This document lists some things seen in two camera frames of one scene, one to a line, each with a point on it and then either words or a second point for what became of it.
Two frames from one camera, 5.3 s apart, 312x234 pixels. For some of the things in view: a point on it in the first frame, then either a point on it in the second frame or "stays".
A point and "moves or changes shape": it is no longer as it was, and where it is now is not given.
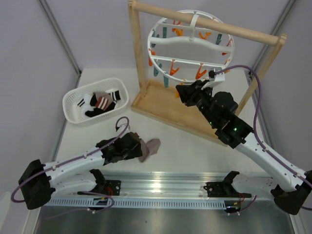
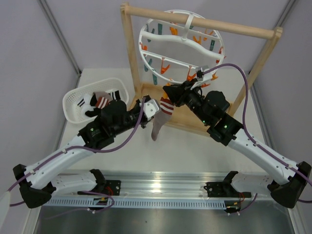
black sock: x=97 y=110 stays
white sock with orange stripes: x=104 y=100 stays
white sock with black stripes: x=85 y=105 stays
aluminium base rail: x=160 y=185 stays
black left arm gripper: x=136 y=152 -> x=138 y=105
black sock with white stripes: x=115 y=95 stays
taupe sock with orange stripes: x=148 y=148 -> x=162 y=117
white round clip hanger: x=181 y=53 moves or changes shape
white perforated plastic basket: x=71 y=112 stays
